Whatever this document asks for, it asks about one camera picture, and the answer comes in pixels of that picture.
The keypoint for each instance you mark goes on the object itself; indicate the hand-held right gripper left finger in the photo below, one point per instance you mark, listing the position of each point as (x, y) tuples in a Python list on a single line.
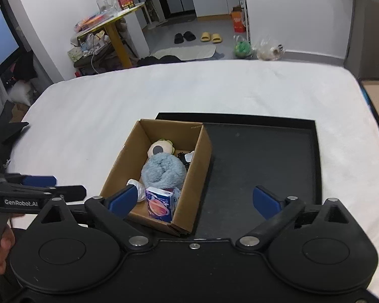
[(123, 200)]

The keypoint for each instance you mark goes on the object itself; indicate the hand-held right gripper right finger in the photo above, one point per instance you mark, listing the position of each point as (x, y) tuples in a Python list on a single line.
[(265, 202)]

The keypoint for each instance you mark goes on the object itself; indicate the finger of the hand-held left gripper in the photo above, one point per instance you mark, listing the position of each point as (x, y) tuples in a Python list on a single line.
[(71, 193), (39, 180)]

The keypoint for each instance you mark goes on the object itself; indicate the white plastic bag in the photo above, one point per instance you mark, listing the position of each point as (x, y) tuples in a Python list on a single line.
[(141, 191)]

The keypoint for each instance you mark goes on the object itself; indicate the black plastic tray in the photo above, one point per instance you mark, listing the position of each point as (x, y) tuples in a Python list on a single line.
[(259, 157)]

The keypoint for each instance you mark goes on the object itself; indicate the grey-blue fluffy plush toy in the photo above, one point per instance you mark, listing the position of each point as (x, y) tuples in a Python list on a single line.
[(164, 169)]

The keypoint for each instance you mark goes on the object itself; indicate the burger plush toy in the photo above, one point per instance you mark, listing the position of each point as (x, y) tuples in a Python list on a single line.
[(159, 148)]

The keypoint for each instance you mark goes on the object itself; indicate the brown cardboard box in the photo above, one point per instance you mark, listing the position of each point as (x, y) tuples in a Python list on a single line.
[(192, 192)]

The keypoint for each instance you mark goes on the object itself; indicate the black and white plush toy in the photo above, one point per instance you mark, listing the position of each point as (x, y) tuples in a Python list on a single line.
[(185, 157)]

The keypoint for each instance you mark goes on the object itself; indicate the person's left hand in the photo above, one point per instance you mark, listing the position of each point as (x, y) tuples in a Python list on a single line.
[(0, 255)]

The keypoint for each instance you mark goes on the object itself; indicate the white stuffed bag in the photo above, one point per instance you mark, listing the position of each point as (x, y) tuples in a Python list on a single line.
[(22, 93)]

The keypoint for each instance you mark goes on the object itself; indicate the clutter pile under table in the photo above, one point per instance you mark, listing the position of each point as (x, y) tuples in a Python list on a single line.
[(91, 47)]

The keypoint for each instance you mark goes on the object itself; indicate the dark clothes heap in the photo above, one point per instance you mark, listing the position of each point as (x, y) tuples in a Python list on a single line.
[(158, 60)]

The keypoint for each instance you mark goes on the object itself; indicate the television screen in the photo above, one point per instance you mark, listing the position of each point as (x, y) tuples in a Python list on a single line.
[(1, 38)]

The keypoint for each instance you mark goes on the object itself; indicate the clear plastic bag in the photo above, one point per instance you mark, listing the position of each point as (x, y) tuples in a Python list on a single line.
[(270, 50)]

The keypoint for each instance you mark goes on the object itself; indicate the green item in bag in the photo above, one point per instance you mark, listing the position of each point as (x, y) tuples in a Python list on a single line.
[(242, 49)]

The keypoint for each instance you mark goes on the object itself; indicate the beige floor mat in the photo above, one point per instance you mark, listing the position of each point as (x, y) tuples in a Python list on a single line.
[(186, 52)]

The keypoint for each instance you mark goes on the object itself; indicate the yellow round table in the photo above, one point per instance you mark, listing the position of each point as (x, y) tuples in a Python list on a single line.
[(120, 38)]

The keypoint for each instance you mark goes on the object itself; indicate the black slipper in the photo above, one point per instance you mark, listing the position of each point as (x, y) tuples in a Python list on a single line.
[(178, 38), (189, 36)]

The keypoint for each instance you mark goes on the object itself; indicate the yellow slipper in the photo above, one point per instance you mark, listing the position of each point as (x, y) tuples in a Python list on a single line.
[(217, 38), (206, 36)]

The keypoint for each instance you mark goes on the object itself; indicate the orange cardboard box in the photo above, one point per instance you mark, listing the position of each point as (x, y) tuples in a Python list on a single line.
[(237, 20)]

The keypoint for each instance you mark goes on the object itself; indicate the glass jar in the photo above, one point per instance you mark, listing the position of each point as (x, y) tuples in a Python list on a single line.
[(104, 3)]

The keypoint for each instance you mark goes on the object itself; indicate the white shelf rack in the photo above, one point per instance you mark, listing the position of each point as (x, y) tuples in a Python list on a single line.
[(246, 12)]

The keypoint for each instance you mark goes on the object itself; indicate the red box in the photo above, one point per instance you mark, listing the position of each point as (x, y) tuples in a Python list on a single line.
[(123, 0)]

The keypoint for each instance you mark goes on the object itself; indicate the grey fabric wardrobe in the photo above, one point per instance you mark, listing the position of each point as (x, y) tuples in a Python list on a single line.
[(369, 28)]

